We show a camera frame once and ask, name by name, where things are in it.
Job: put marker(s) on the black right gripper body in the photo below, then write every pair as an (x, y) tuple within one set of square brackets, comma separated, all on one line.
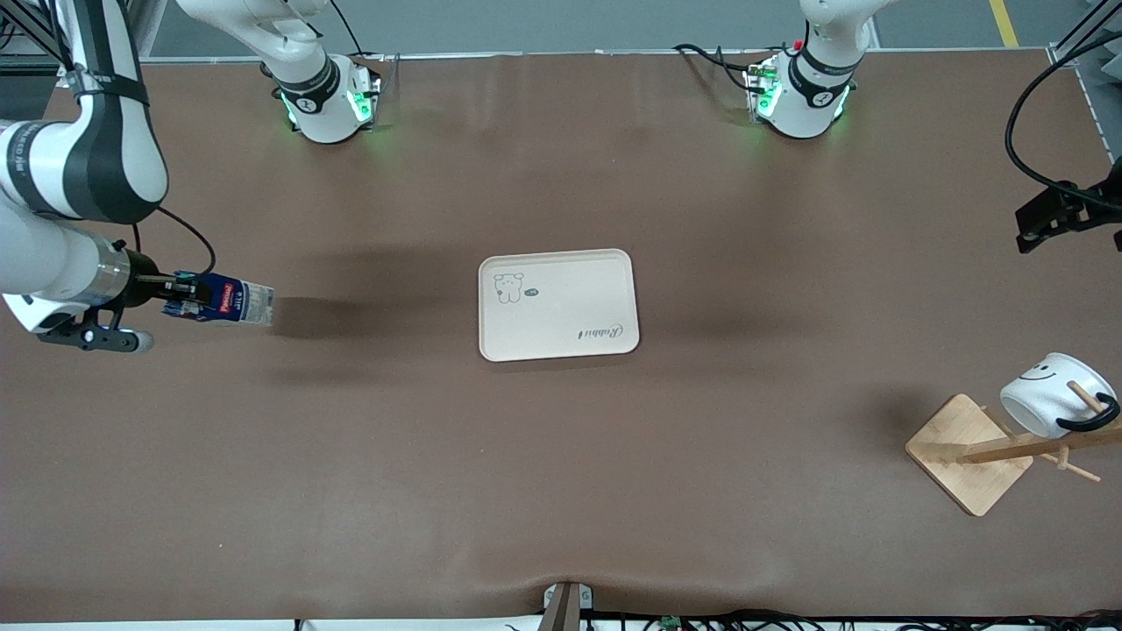
[(141, 278)]

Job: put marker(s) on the blue milk carton green cap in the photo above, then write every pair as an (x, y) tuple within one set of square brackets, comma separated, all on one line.
[(237, 302)]

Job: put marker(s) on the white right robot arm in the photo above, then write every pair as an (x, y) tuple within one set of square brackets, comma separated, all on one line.
[(53, 254)]

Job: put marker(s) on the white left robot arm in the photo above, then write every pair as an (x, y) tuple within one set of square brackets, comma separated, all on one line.
[(802, 101)]

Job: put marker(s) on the wooden cup rack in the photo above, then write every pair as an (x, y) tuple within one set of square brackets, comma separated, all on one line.
[(969, 456)]

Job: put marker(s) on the brown table cover mat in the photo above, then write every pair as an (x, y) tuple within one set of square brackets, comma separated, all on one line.
[(351, 491)]

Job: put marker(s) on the cream tray with rabbit print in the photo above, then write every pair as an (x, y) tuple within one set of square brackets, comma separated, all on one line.
[(570, 307)]

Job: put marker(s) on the aluminium frame profile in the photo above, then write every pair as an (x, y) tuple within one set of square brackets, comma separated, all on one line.
[(1087, 35), (35, 35)]

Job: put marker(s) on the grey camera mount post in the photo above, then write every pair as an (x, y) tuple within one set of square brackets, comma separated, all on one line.
[(564, 606)]

